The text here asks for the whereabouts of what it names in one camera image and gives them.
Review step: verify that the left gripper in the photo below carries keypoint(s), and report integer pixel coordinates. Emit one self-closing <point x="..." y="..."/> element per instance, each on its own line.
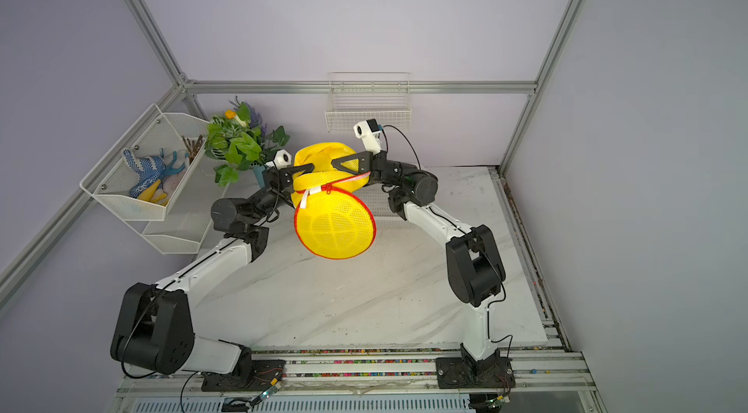
<point x="280" y="185"/>

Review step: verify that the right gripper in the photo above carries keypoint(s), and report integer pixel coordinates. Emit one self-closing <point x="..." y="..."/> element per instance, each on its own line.
<point x="379" y="168"/>

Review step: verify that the yellow mesh laundry bag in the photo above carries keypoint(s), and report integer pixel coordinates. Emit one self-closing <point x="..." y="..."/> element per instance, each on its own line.
<point x="329" y="219"/>

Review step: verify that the teal garden rake yellow handle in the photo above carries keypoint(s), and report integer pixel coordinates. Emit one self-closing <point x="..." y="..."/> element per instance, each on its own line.
<point x="171" y="169"/>

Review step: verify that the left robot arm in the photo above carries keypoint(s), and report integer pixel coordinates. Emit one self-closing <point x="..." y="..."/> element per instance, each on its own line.
<point x="154" y="329"/>

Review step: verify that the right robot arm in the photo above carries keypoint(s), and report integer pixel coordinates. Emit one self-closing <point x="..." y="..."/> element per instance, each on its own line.
<point x="474" y="266"/>

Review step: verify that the teal vase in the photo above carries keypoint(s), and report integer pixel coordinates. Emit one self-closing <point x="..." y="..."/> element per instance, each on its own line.
<point x="259" y="172"/>

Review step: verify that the white plastic basket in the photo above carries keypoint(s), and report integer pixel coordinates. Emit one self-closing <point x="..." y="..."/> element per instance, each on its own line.
<point x="380" y="202"/>

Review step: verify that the artificial green plant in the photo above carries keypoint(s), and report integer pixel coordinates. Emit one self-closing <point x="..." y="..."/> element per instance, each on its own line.
<point x="241" y="140"/>

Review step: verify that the brown twigs in shelf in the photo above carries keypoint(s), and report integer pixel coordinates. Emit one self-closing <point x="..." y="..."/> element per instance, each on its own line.
<point x="192" y="147"/>

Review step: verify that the white cloth in shelf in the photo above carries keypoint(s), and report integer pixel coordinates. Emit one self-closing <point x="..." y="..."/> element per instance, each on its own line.
<point x="170" y="183"/>

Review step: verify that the white mesh corner shelf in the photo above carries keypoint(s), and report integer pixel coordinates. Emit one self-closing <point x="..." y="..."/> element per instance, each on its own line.
<point x="181" y="226"/>

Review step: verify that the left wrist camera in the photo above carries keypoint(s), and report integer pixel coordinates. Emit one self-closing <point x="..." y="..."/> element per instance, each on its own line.
<point x="282" y="160"/>

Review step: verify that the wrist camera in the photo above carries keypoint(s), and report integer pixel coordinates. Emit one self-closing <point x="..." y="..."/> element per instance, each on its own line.
<point x="282" y="160"/>
<point x="368" y="132"/>

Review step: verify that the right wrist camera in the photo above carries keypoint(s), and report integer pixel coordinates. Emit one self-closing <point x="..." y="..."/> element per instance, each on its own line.
<point x="368" y="132"/>

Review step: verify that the white wire wall basket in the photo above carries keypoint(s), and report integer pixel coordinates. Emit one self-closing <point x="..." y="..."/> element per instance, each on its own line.
<point x="354" y="97"/>

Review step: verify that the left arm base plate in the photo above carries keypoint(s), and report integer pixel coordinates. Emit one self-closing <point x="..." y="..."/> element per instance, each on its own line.
<point x="248" y="376"/>

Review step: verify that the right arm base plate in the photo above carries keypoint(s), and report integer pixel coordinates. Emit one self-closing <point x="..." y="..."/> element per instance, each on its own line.
<point x="456" y="373"/>

